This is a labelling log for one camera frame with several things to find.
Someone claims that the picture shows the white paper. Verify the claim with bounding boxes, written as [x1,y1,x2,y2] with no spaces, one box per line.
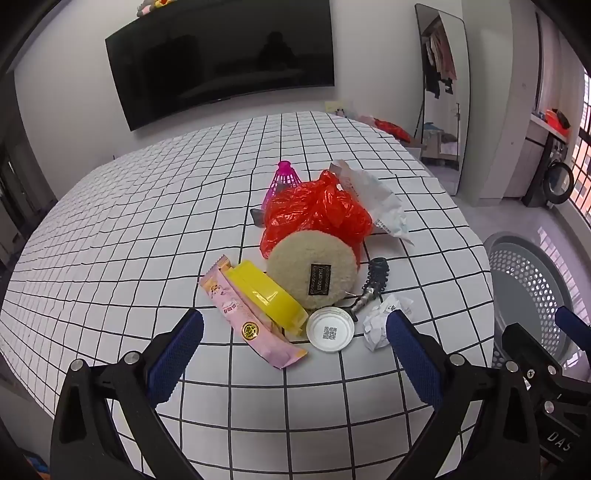
[362,293,413,351]

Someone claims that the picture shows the dark spiky toy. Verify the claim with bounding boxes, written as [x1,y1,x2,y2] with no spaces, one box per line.
[346,257,390,323]

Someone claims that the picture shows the white round cap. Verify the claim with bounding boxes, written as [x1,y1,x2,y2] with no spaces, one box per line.
[307,307,356,353]

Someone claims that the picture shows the pink snack wrapper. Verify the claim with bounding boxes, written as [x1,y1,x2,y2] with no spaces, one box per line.
[199,255,308,369]

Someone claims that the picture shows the beige fluffy round pad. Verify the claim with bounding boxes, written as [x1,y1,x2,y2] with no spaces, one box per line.
[266,230,359,310]

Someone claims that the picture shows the yellow plastic lid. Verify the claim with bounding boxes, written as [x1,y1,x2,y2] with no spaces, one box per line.
[224,260,308,336]

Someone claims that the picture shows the baby wipes packet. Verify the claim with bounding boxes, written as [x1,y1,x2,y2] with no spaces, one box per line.
[329,160,414,245]

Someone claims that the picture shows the red plastic bag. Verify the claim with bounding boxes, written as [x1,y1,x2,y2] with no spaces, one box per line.
[259,170,373,264]

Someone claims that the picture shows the pink plastic shuttlecock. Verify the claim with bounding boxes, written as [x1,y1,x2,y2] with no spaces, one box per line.
[262,160,301,210]

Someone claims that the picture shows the grey perforated laundry basket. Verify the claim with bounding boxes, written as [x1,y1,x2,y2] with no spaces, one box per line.
[485,232,576,368]

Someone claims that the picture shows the white grid tablecloth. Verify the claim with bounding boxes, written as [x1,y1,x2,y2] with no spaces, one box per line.
[1,112,495,479]

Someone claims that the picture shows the front-load washing machine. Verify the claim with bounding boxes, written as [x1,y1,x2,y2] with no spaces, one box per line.
[521,133,575,208]

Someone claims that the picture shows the red basin on counter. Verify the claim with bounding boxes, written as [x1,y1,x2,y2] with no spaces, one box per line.
[545,108,571,137]

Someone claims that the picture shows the red bag on cabinet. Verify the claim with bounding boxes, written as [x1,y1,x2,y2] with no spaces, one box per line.
[373,118,413,143]

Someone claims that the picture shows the framed child photo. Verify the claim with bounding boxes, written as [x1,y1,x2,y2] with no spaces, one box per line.
[325,100,346,116]

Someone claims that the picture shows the tall standing mirror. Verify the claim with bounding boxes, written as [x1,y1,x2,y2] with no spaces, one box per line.
[415,3,471,196]

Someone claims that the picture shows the plush toys on television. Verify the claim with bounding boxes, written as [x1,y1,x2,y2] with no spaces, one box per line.
[136,0,176,18]

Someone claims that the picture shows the black wall television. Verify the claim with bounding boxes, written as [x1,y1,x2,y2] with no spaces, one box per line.
[105,0,335,130]

